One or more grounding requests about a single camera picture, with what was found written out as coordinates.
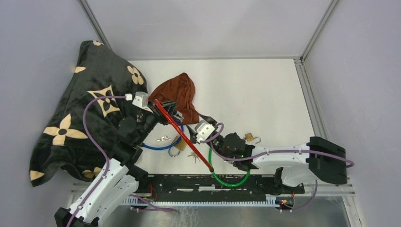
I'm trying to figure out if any aluminium frame right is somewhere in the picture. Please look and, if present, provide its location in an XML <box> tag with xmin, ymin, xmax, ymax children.
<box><xmin>294</xmin><ymin>57</ymin><xmax>363</xmax><ymax>227</ymax></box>

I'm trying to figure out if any brown cloth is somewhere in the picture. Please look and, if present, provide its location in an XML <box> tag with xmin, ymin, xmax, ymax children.
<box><xmin>149</xmin><ymin>72</ymin><xmax>200</xmax><ymax>125</ymax></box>

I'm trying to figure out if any blue cable lock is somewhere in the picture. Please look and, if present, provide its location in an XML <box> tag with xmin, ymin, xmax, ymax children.
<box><xmin>141</xmin><ymin>118</ymin><xmax>184</xmax><ymax>150</ymax></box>

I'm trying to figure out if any red cable lock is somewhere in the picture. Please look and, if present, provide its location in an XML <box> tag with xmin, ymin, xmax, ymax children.
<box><xmin>155</xmin><ymin>99</ymin><xmax>214</xmax><ymax>173</ymax></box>

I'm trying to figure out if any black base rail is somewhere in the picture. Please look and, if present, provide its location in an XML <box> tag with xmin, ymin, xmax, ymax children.
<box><xmin>135</xmin><ymin>174</ymin><xmax>305</xmax><ymax>202</ymax></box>

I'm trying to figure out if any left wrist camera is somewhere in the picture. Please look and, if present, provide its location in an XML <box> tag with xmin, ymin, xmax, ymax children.
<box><xmin>132</xmin><ymin>91</ymin><xmax>152</xmax><ymax>112</ymax></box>

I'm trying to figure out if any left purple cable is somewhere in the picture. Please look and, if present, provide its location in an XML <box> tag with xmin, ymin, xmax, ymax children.
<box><xmin>66</xmin><ymin>94</ymin><xmax>134</xmax><ymax>227</ymax></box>

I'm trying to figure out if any purple cable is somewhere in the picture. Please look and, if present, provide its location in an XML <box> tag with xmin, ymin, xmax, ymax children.
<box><xmin>66</xmin><ymin>94</ymin><xmax>134</xmax><ymax>227</ymax></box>
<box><xmin>200</xmin><ymin>122</ymin><xmax>355</xmax><ymax>168</ymax></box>

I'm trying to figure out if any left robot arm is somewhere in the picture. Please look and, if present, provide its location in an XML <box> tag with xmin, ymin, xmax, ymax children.
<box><xmin>54</xmin><ymin>97</ymin><xmax>182</xmax><ymax>227</ymax></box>

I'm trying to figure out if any black floral blanket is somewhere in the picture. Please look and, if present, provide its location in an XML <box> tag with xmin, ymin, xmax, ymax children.
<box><xmin>29</xmin><ymin>40</ymin><xmax>147</xmax><ymax>187</ymax></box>

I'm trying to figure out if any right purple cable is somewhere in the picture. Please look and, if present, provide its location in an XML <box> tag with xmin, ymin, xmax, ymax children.
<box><xmin>200</xmin><ymin>122</ymin><xmax>355</xmax><ymax>168</ymax></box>

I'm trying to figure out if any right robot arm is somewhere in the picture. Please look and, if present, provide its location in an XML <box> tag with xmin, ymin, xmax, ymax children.
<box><xmin>187</xmin><ymin>115</ymin><xmax>355</xmax><ymax>193</ymax></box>

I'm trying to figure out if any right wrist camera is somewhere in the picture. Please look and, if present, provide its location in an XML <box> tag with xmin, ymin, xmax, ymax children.
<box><xmin>195</xmin><ymin>122</ymin><xmax>216</xmax><ymax>143</ymax></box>

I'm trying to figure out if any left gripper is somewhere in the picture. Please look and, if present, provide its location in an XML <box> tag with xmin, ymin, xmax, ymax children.
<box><xmin>135</xmin><ymin>100</ymin><xmax>178</xmax><ymax>145</ymax></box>

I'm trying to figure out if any small brass padlock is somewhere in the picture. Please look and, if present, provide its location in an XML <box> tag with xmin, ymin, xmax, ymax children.
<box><xmin>243</xmin><ymin>133</ymin><xmax>261</xmax><ymax>144</ymax></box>

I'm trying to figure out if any green cable lock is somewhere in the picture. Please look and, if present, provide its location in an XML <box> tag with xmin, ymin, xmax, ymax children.
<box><xmin>209</xmin><ymin>147</ymin><xmax>251</xmax><ymax>188</ymax></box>

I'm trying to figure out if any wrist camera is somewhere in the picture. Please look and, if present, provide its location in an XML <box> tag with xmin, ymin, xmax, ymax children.
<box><xmin>195</xmin><ymin>122</ymin><xmax>216</xmax><ymax>143</ymax></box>
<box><xmin>132</xmin><ymin>91</ymin><xmax>152</xmax><ymax>112</ymax></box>

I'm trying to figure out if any blue lock key bunch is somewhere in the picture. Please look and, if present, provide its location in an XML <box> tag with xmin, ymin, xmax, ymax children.
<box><xmin>157</xmin><ymin>135</ymin><xmax>171</xmax><ymax>141</ymax></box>

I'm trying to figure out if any large brass padlock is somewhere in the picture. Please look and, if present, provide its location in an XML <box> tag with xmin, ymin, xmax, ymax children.
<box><xmin>168</xmin><ymin>137</ymin><xmax>187</xmax><ymax>157</ymax></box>

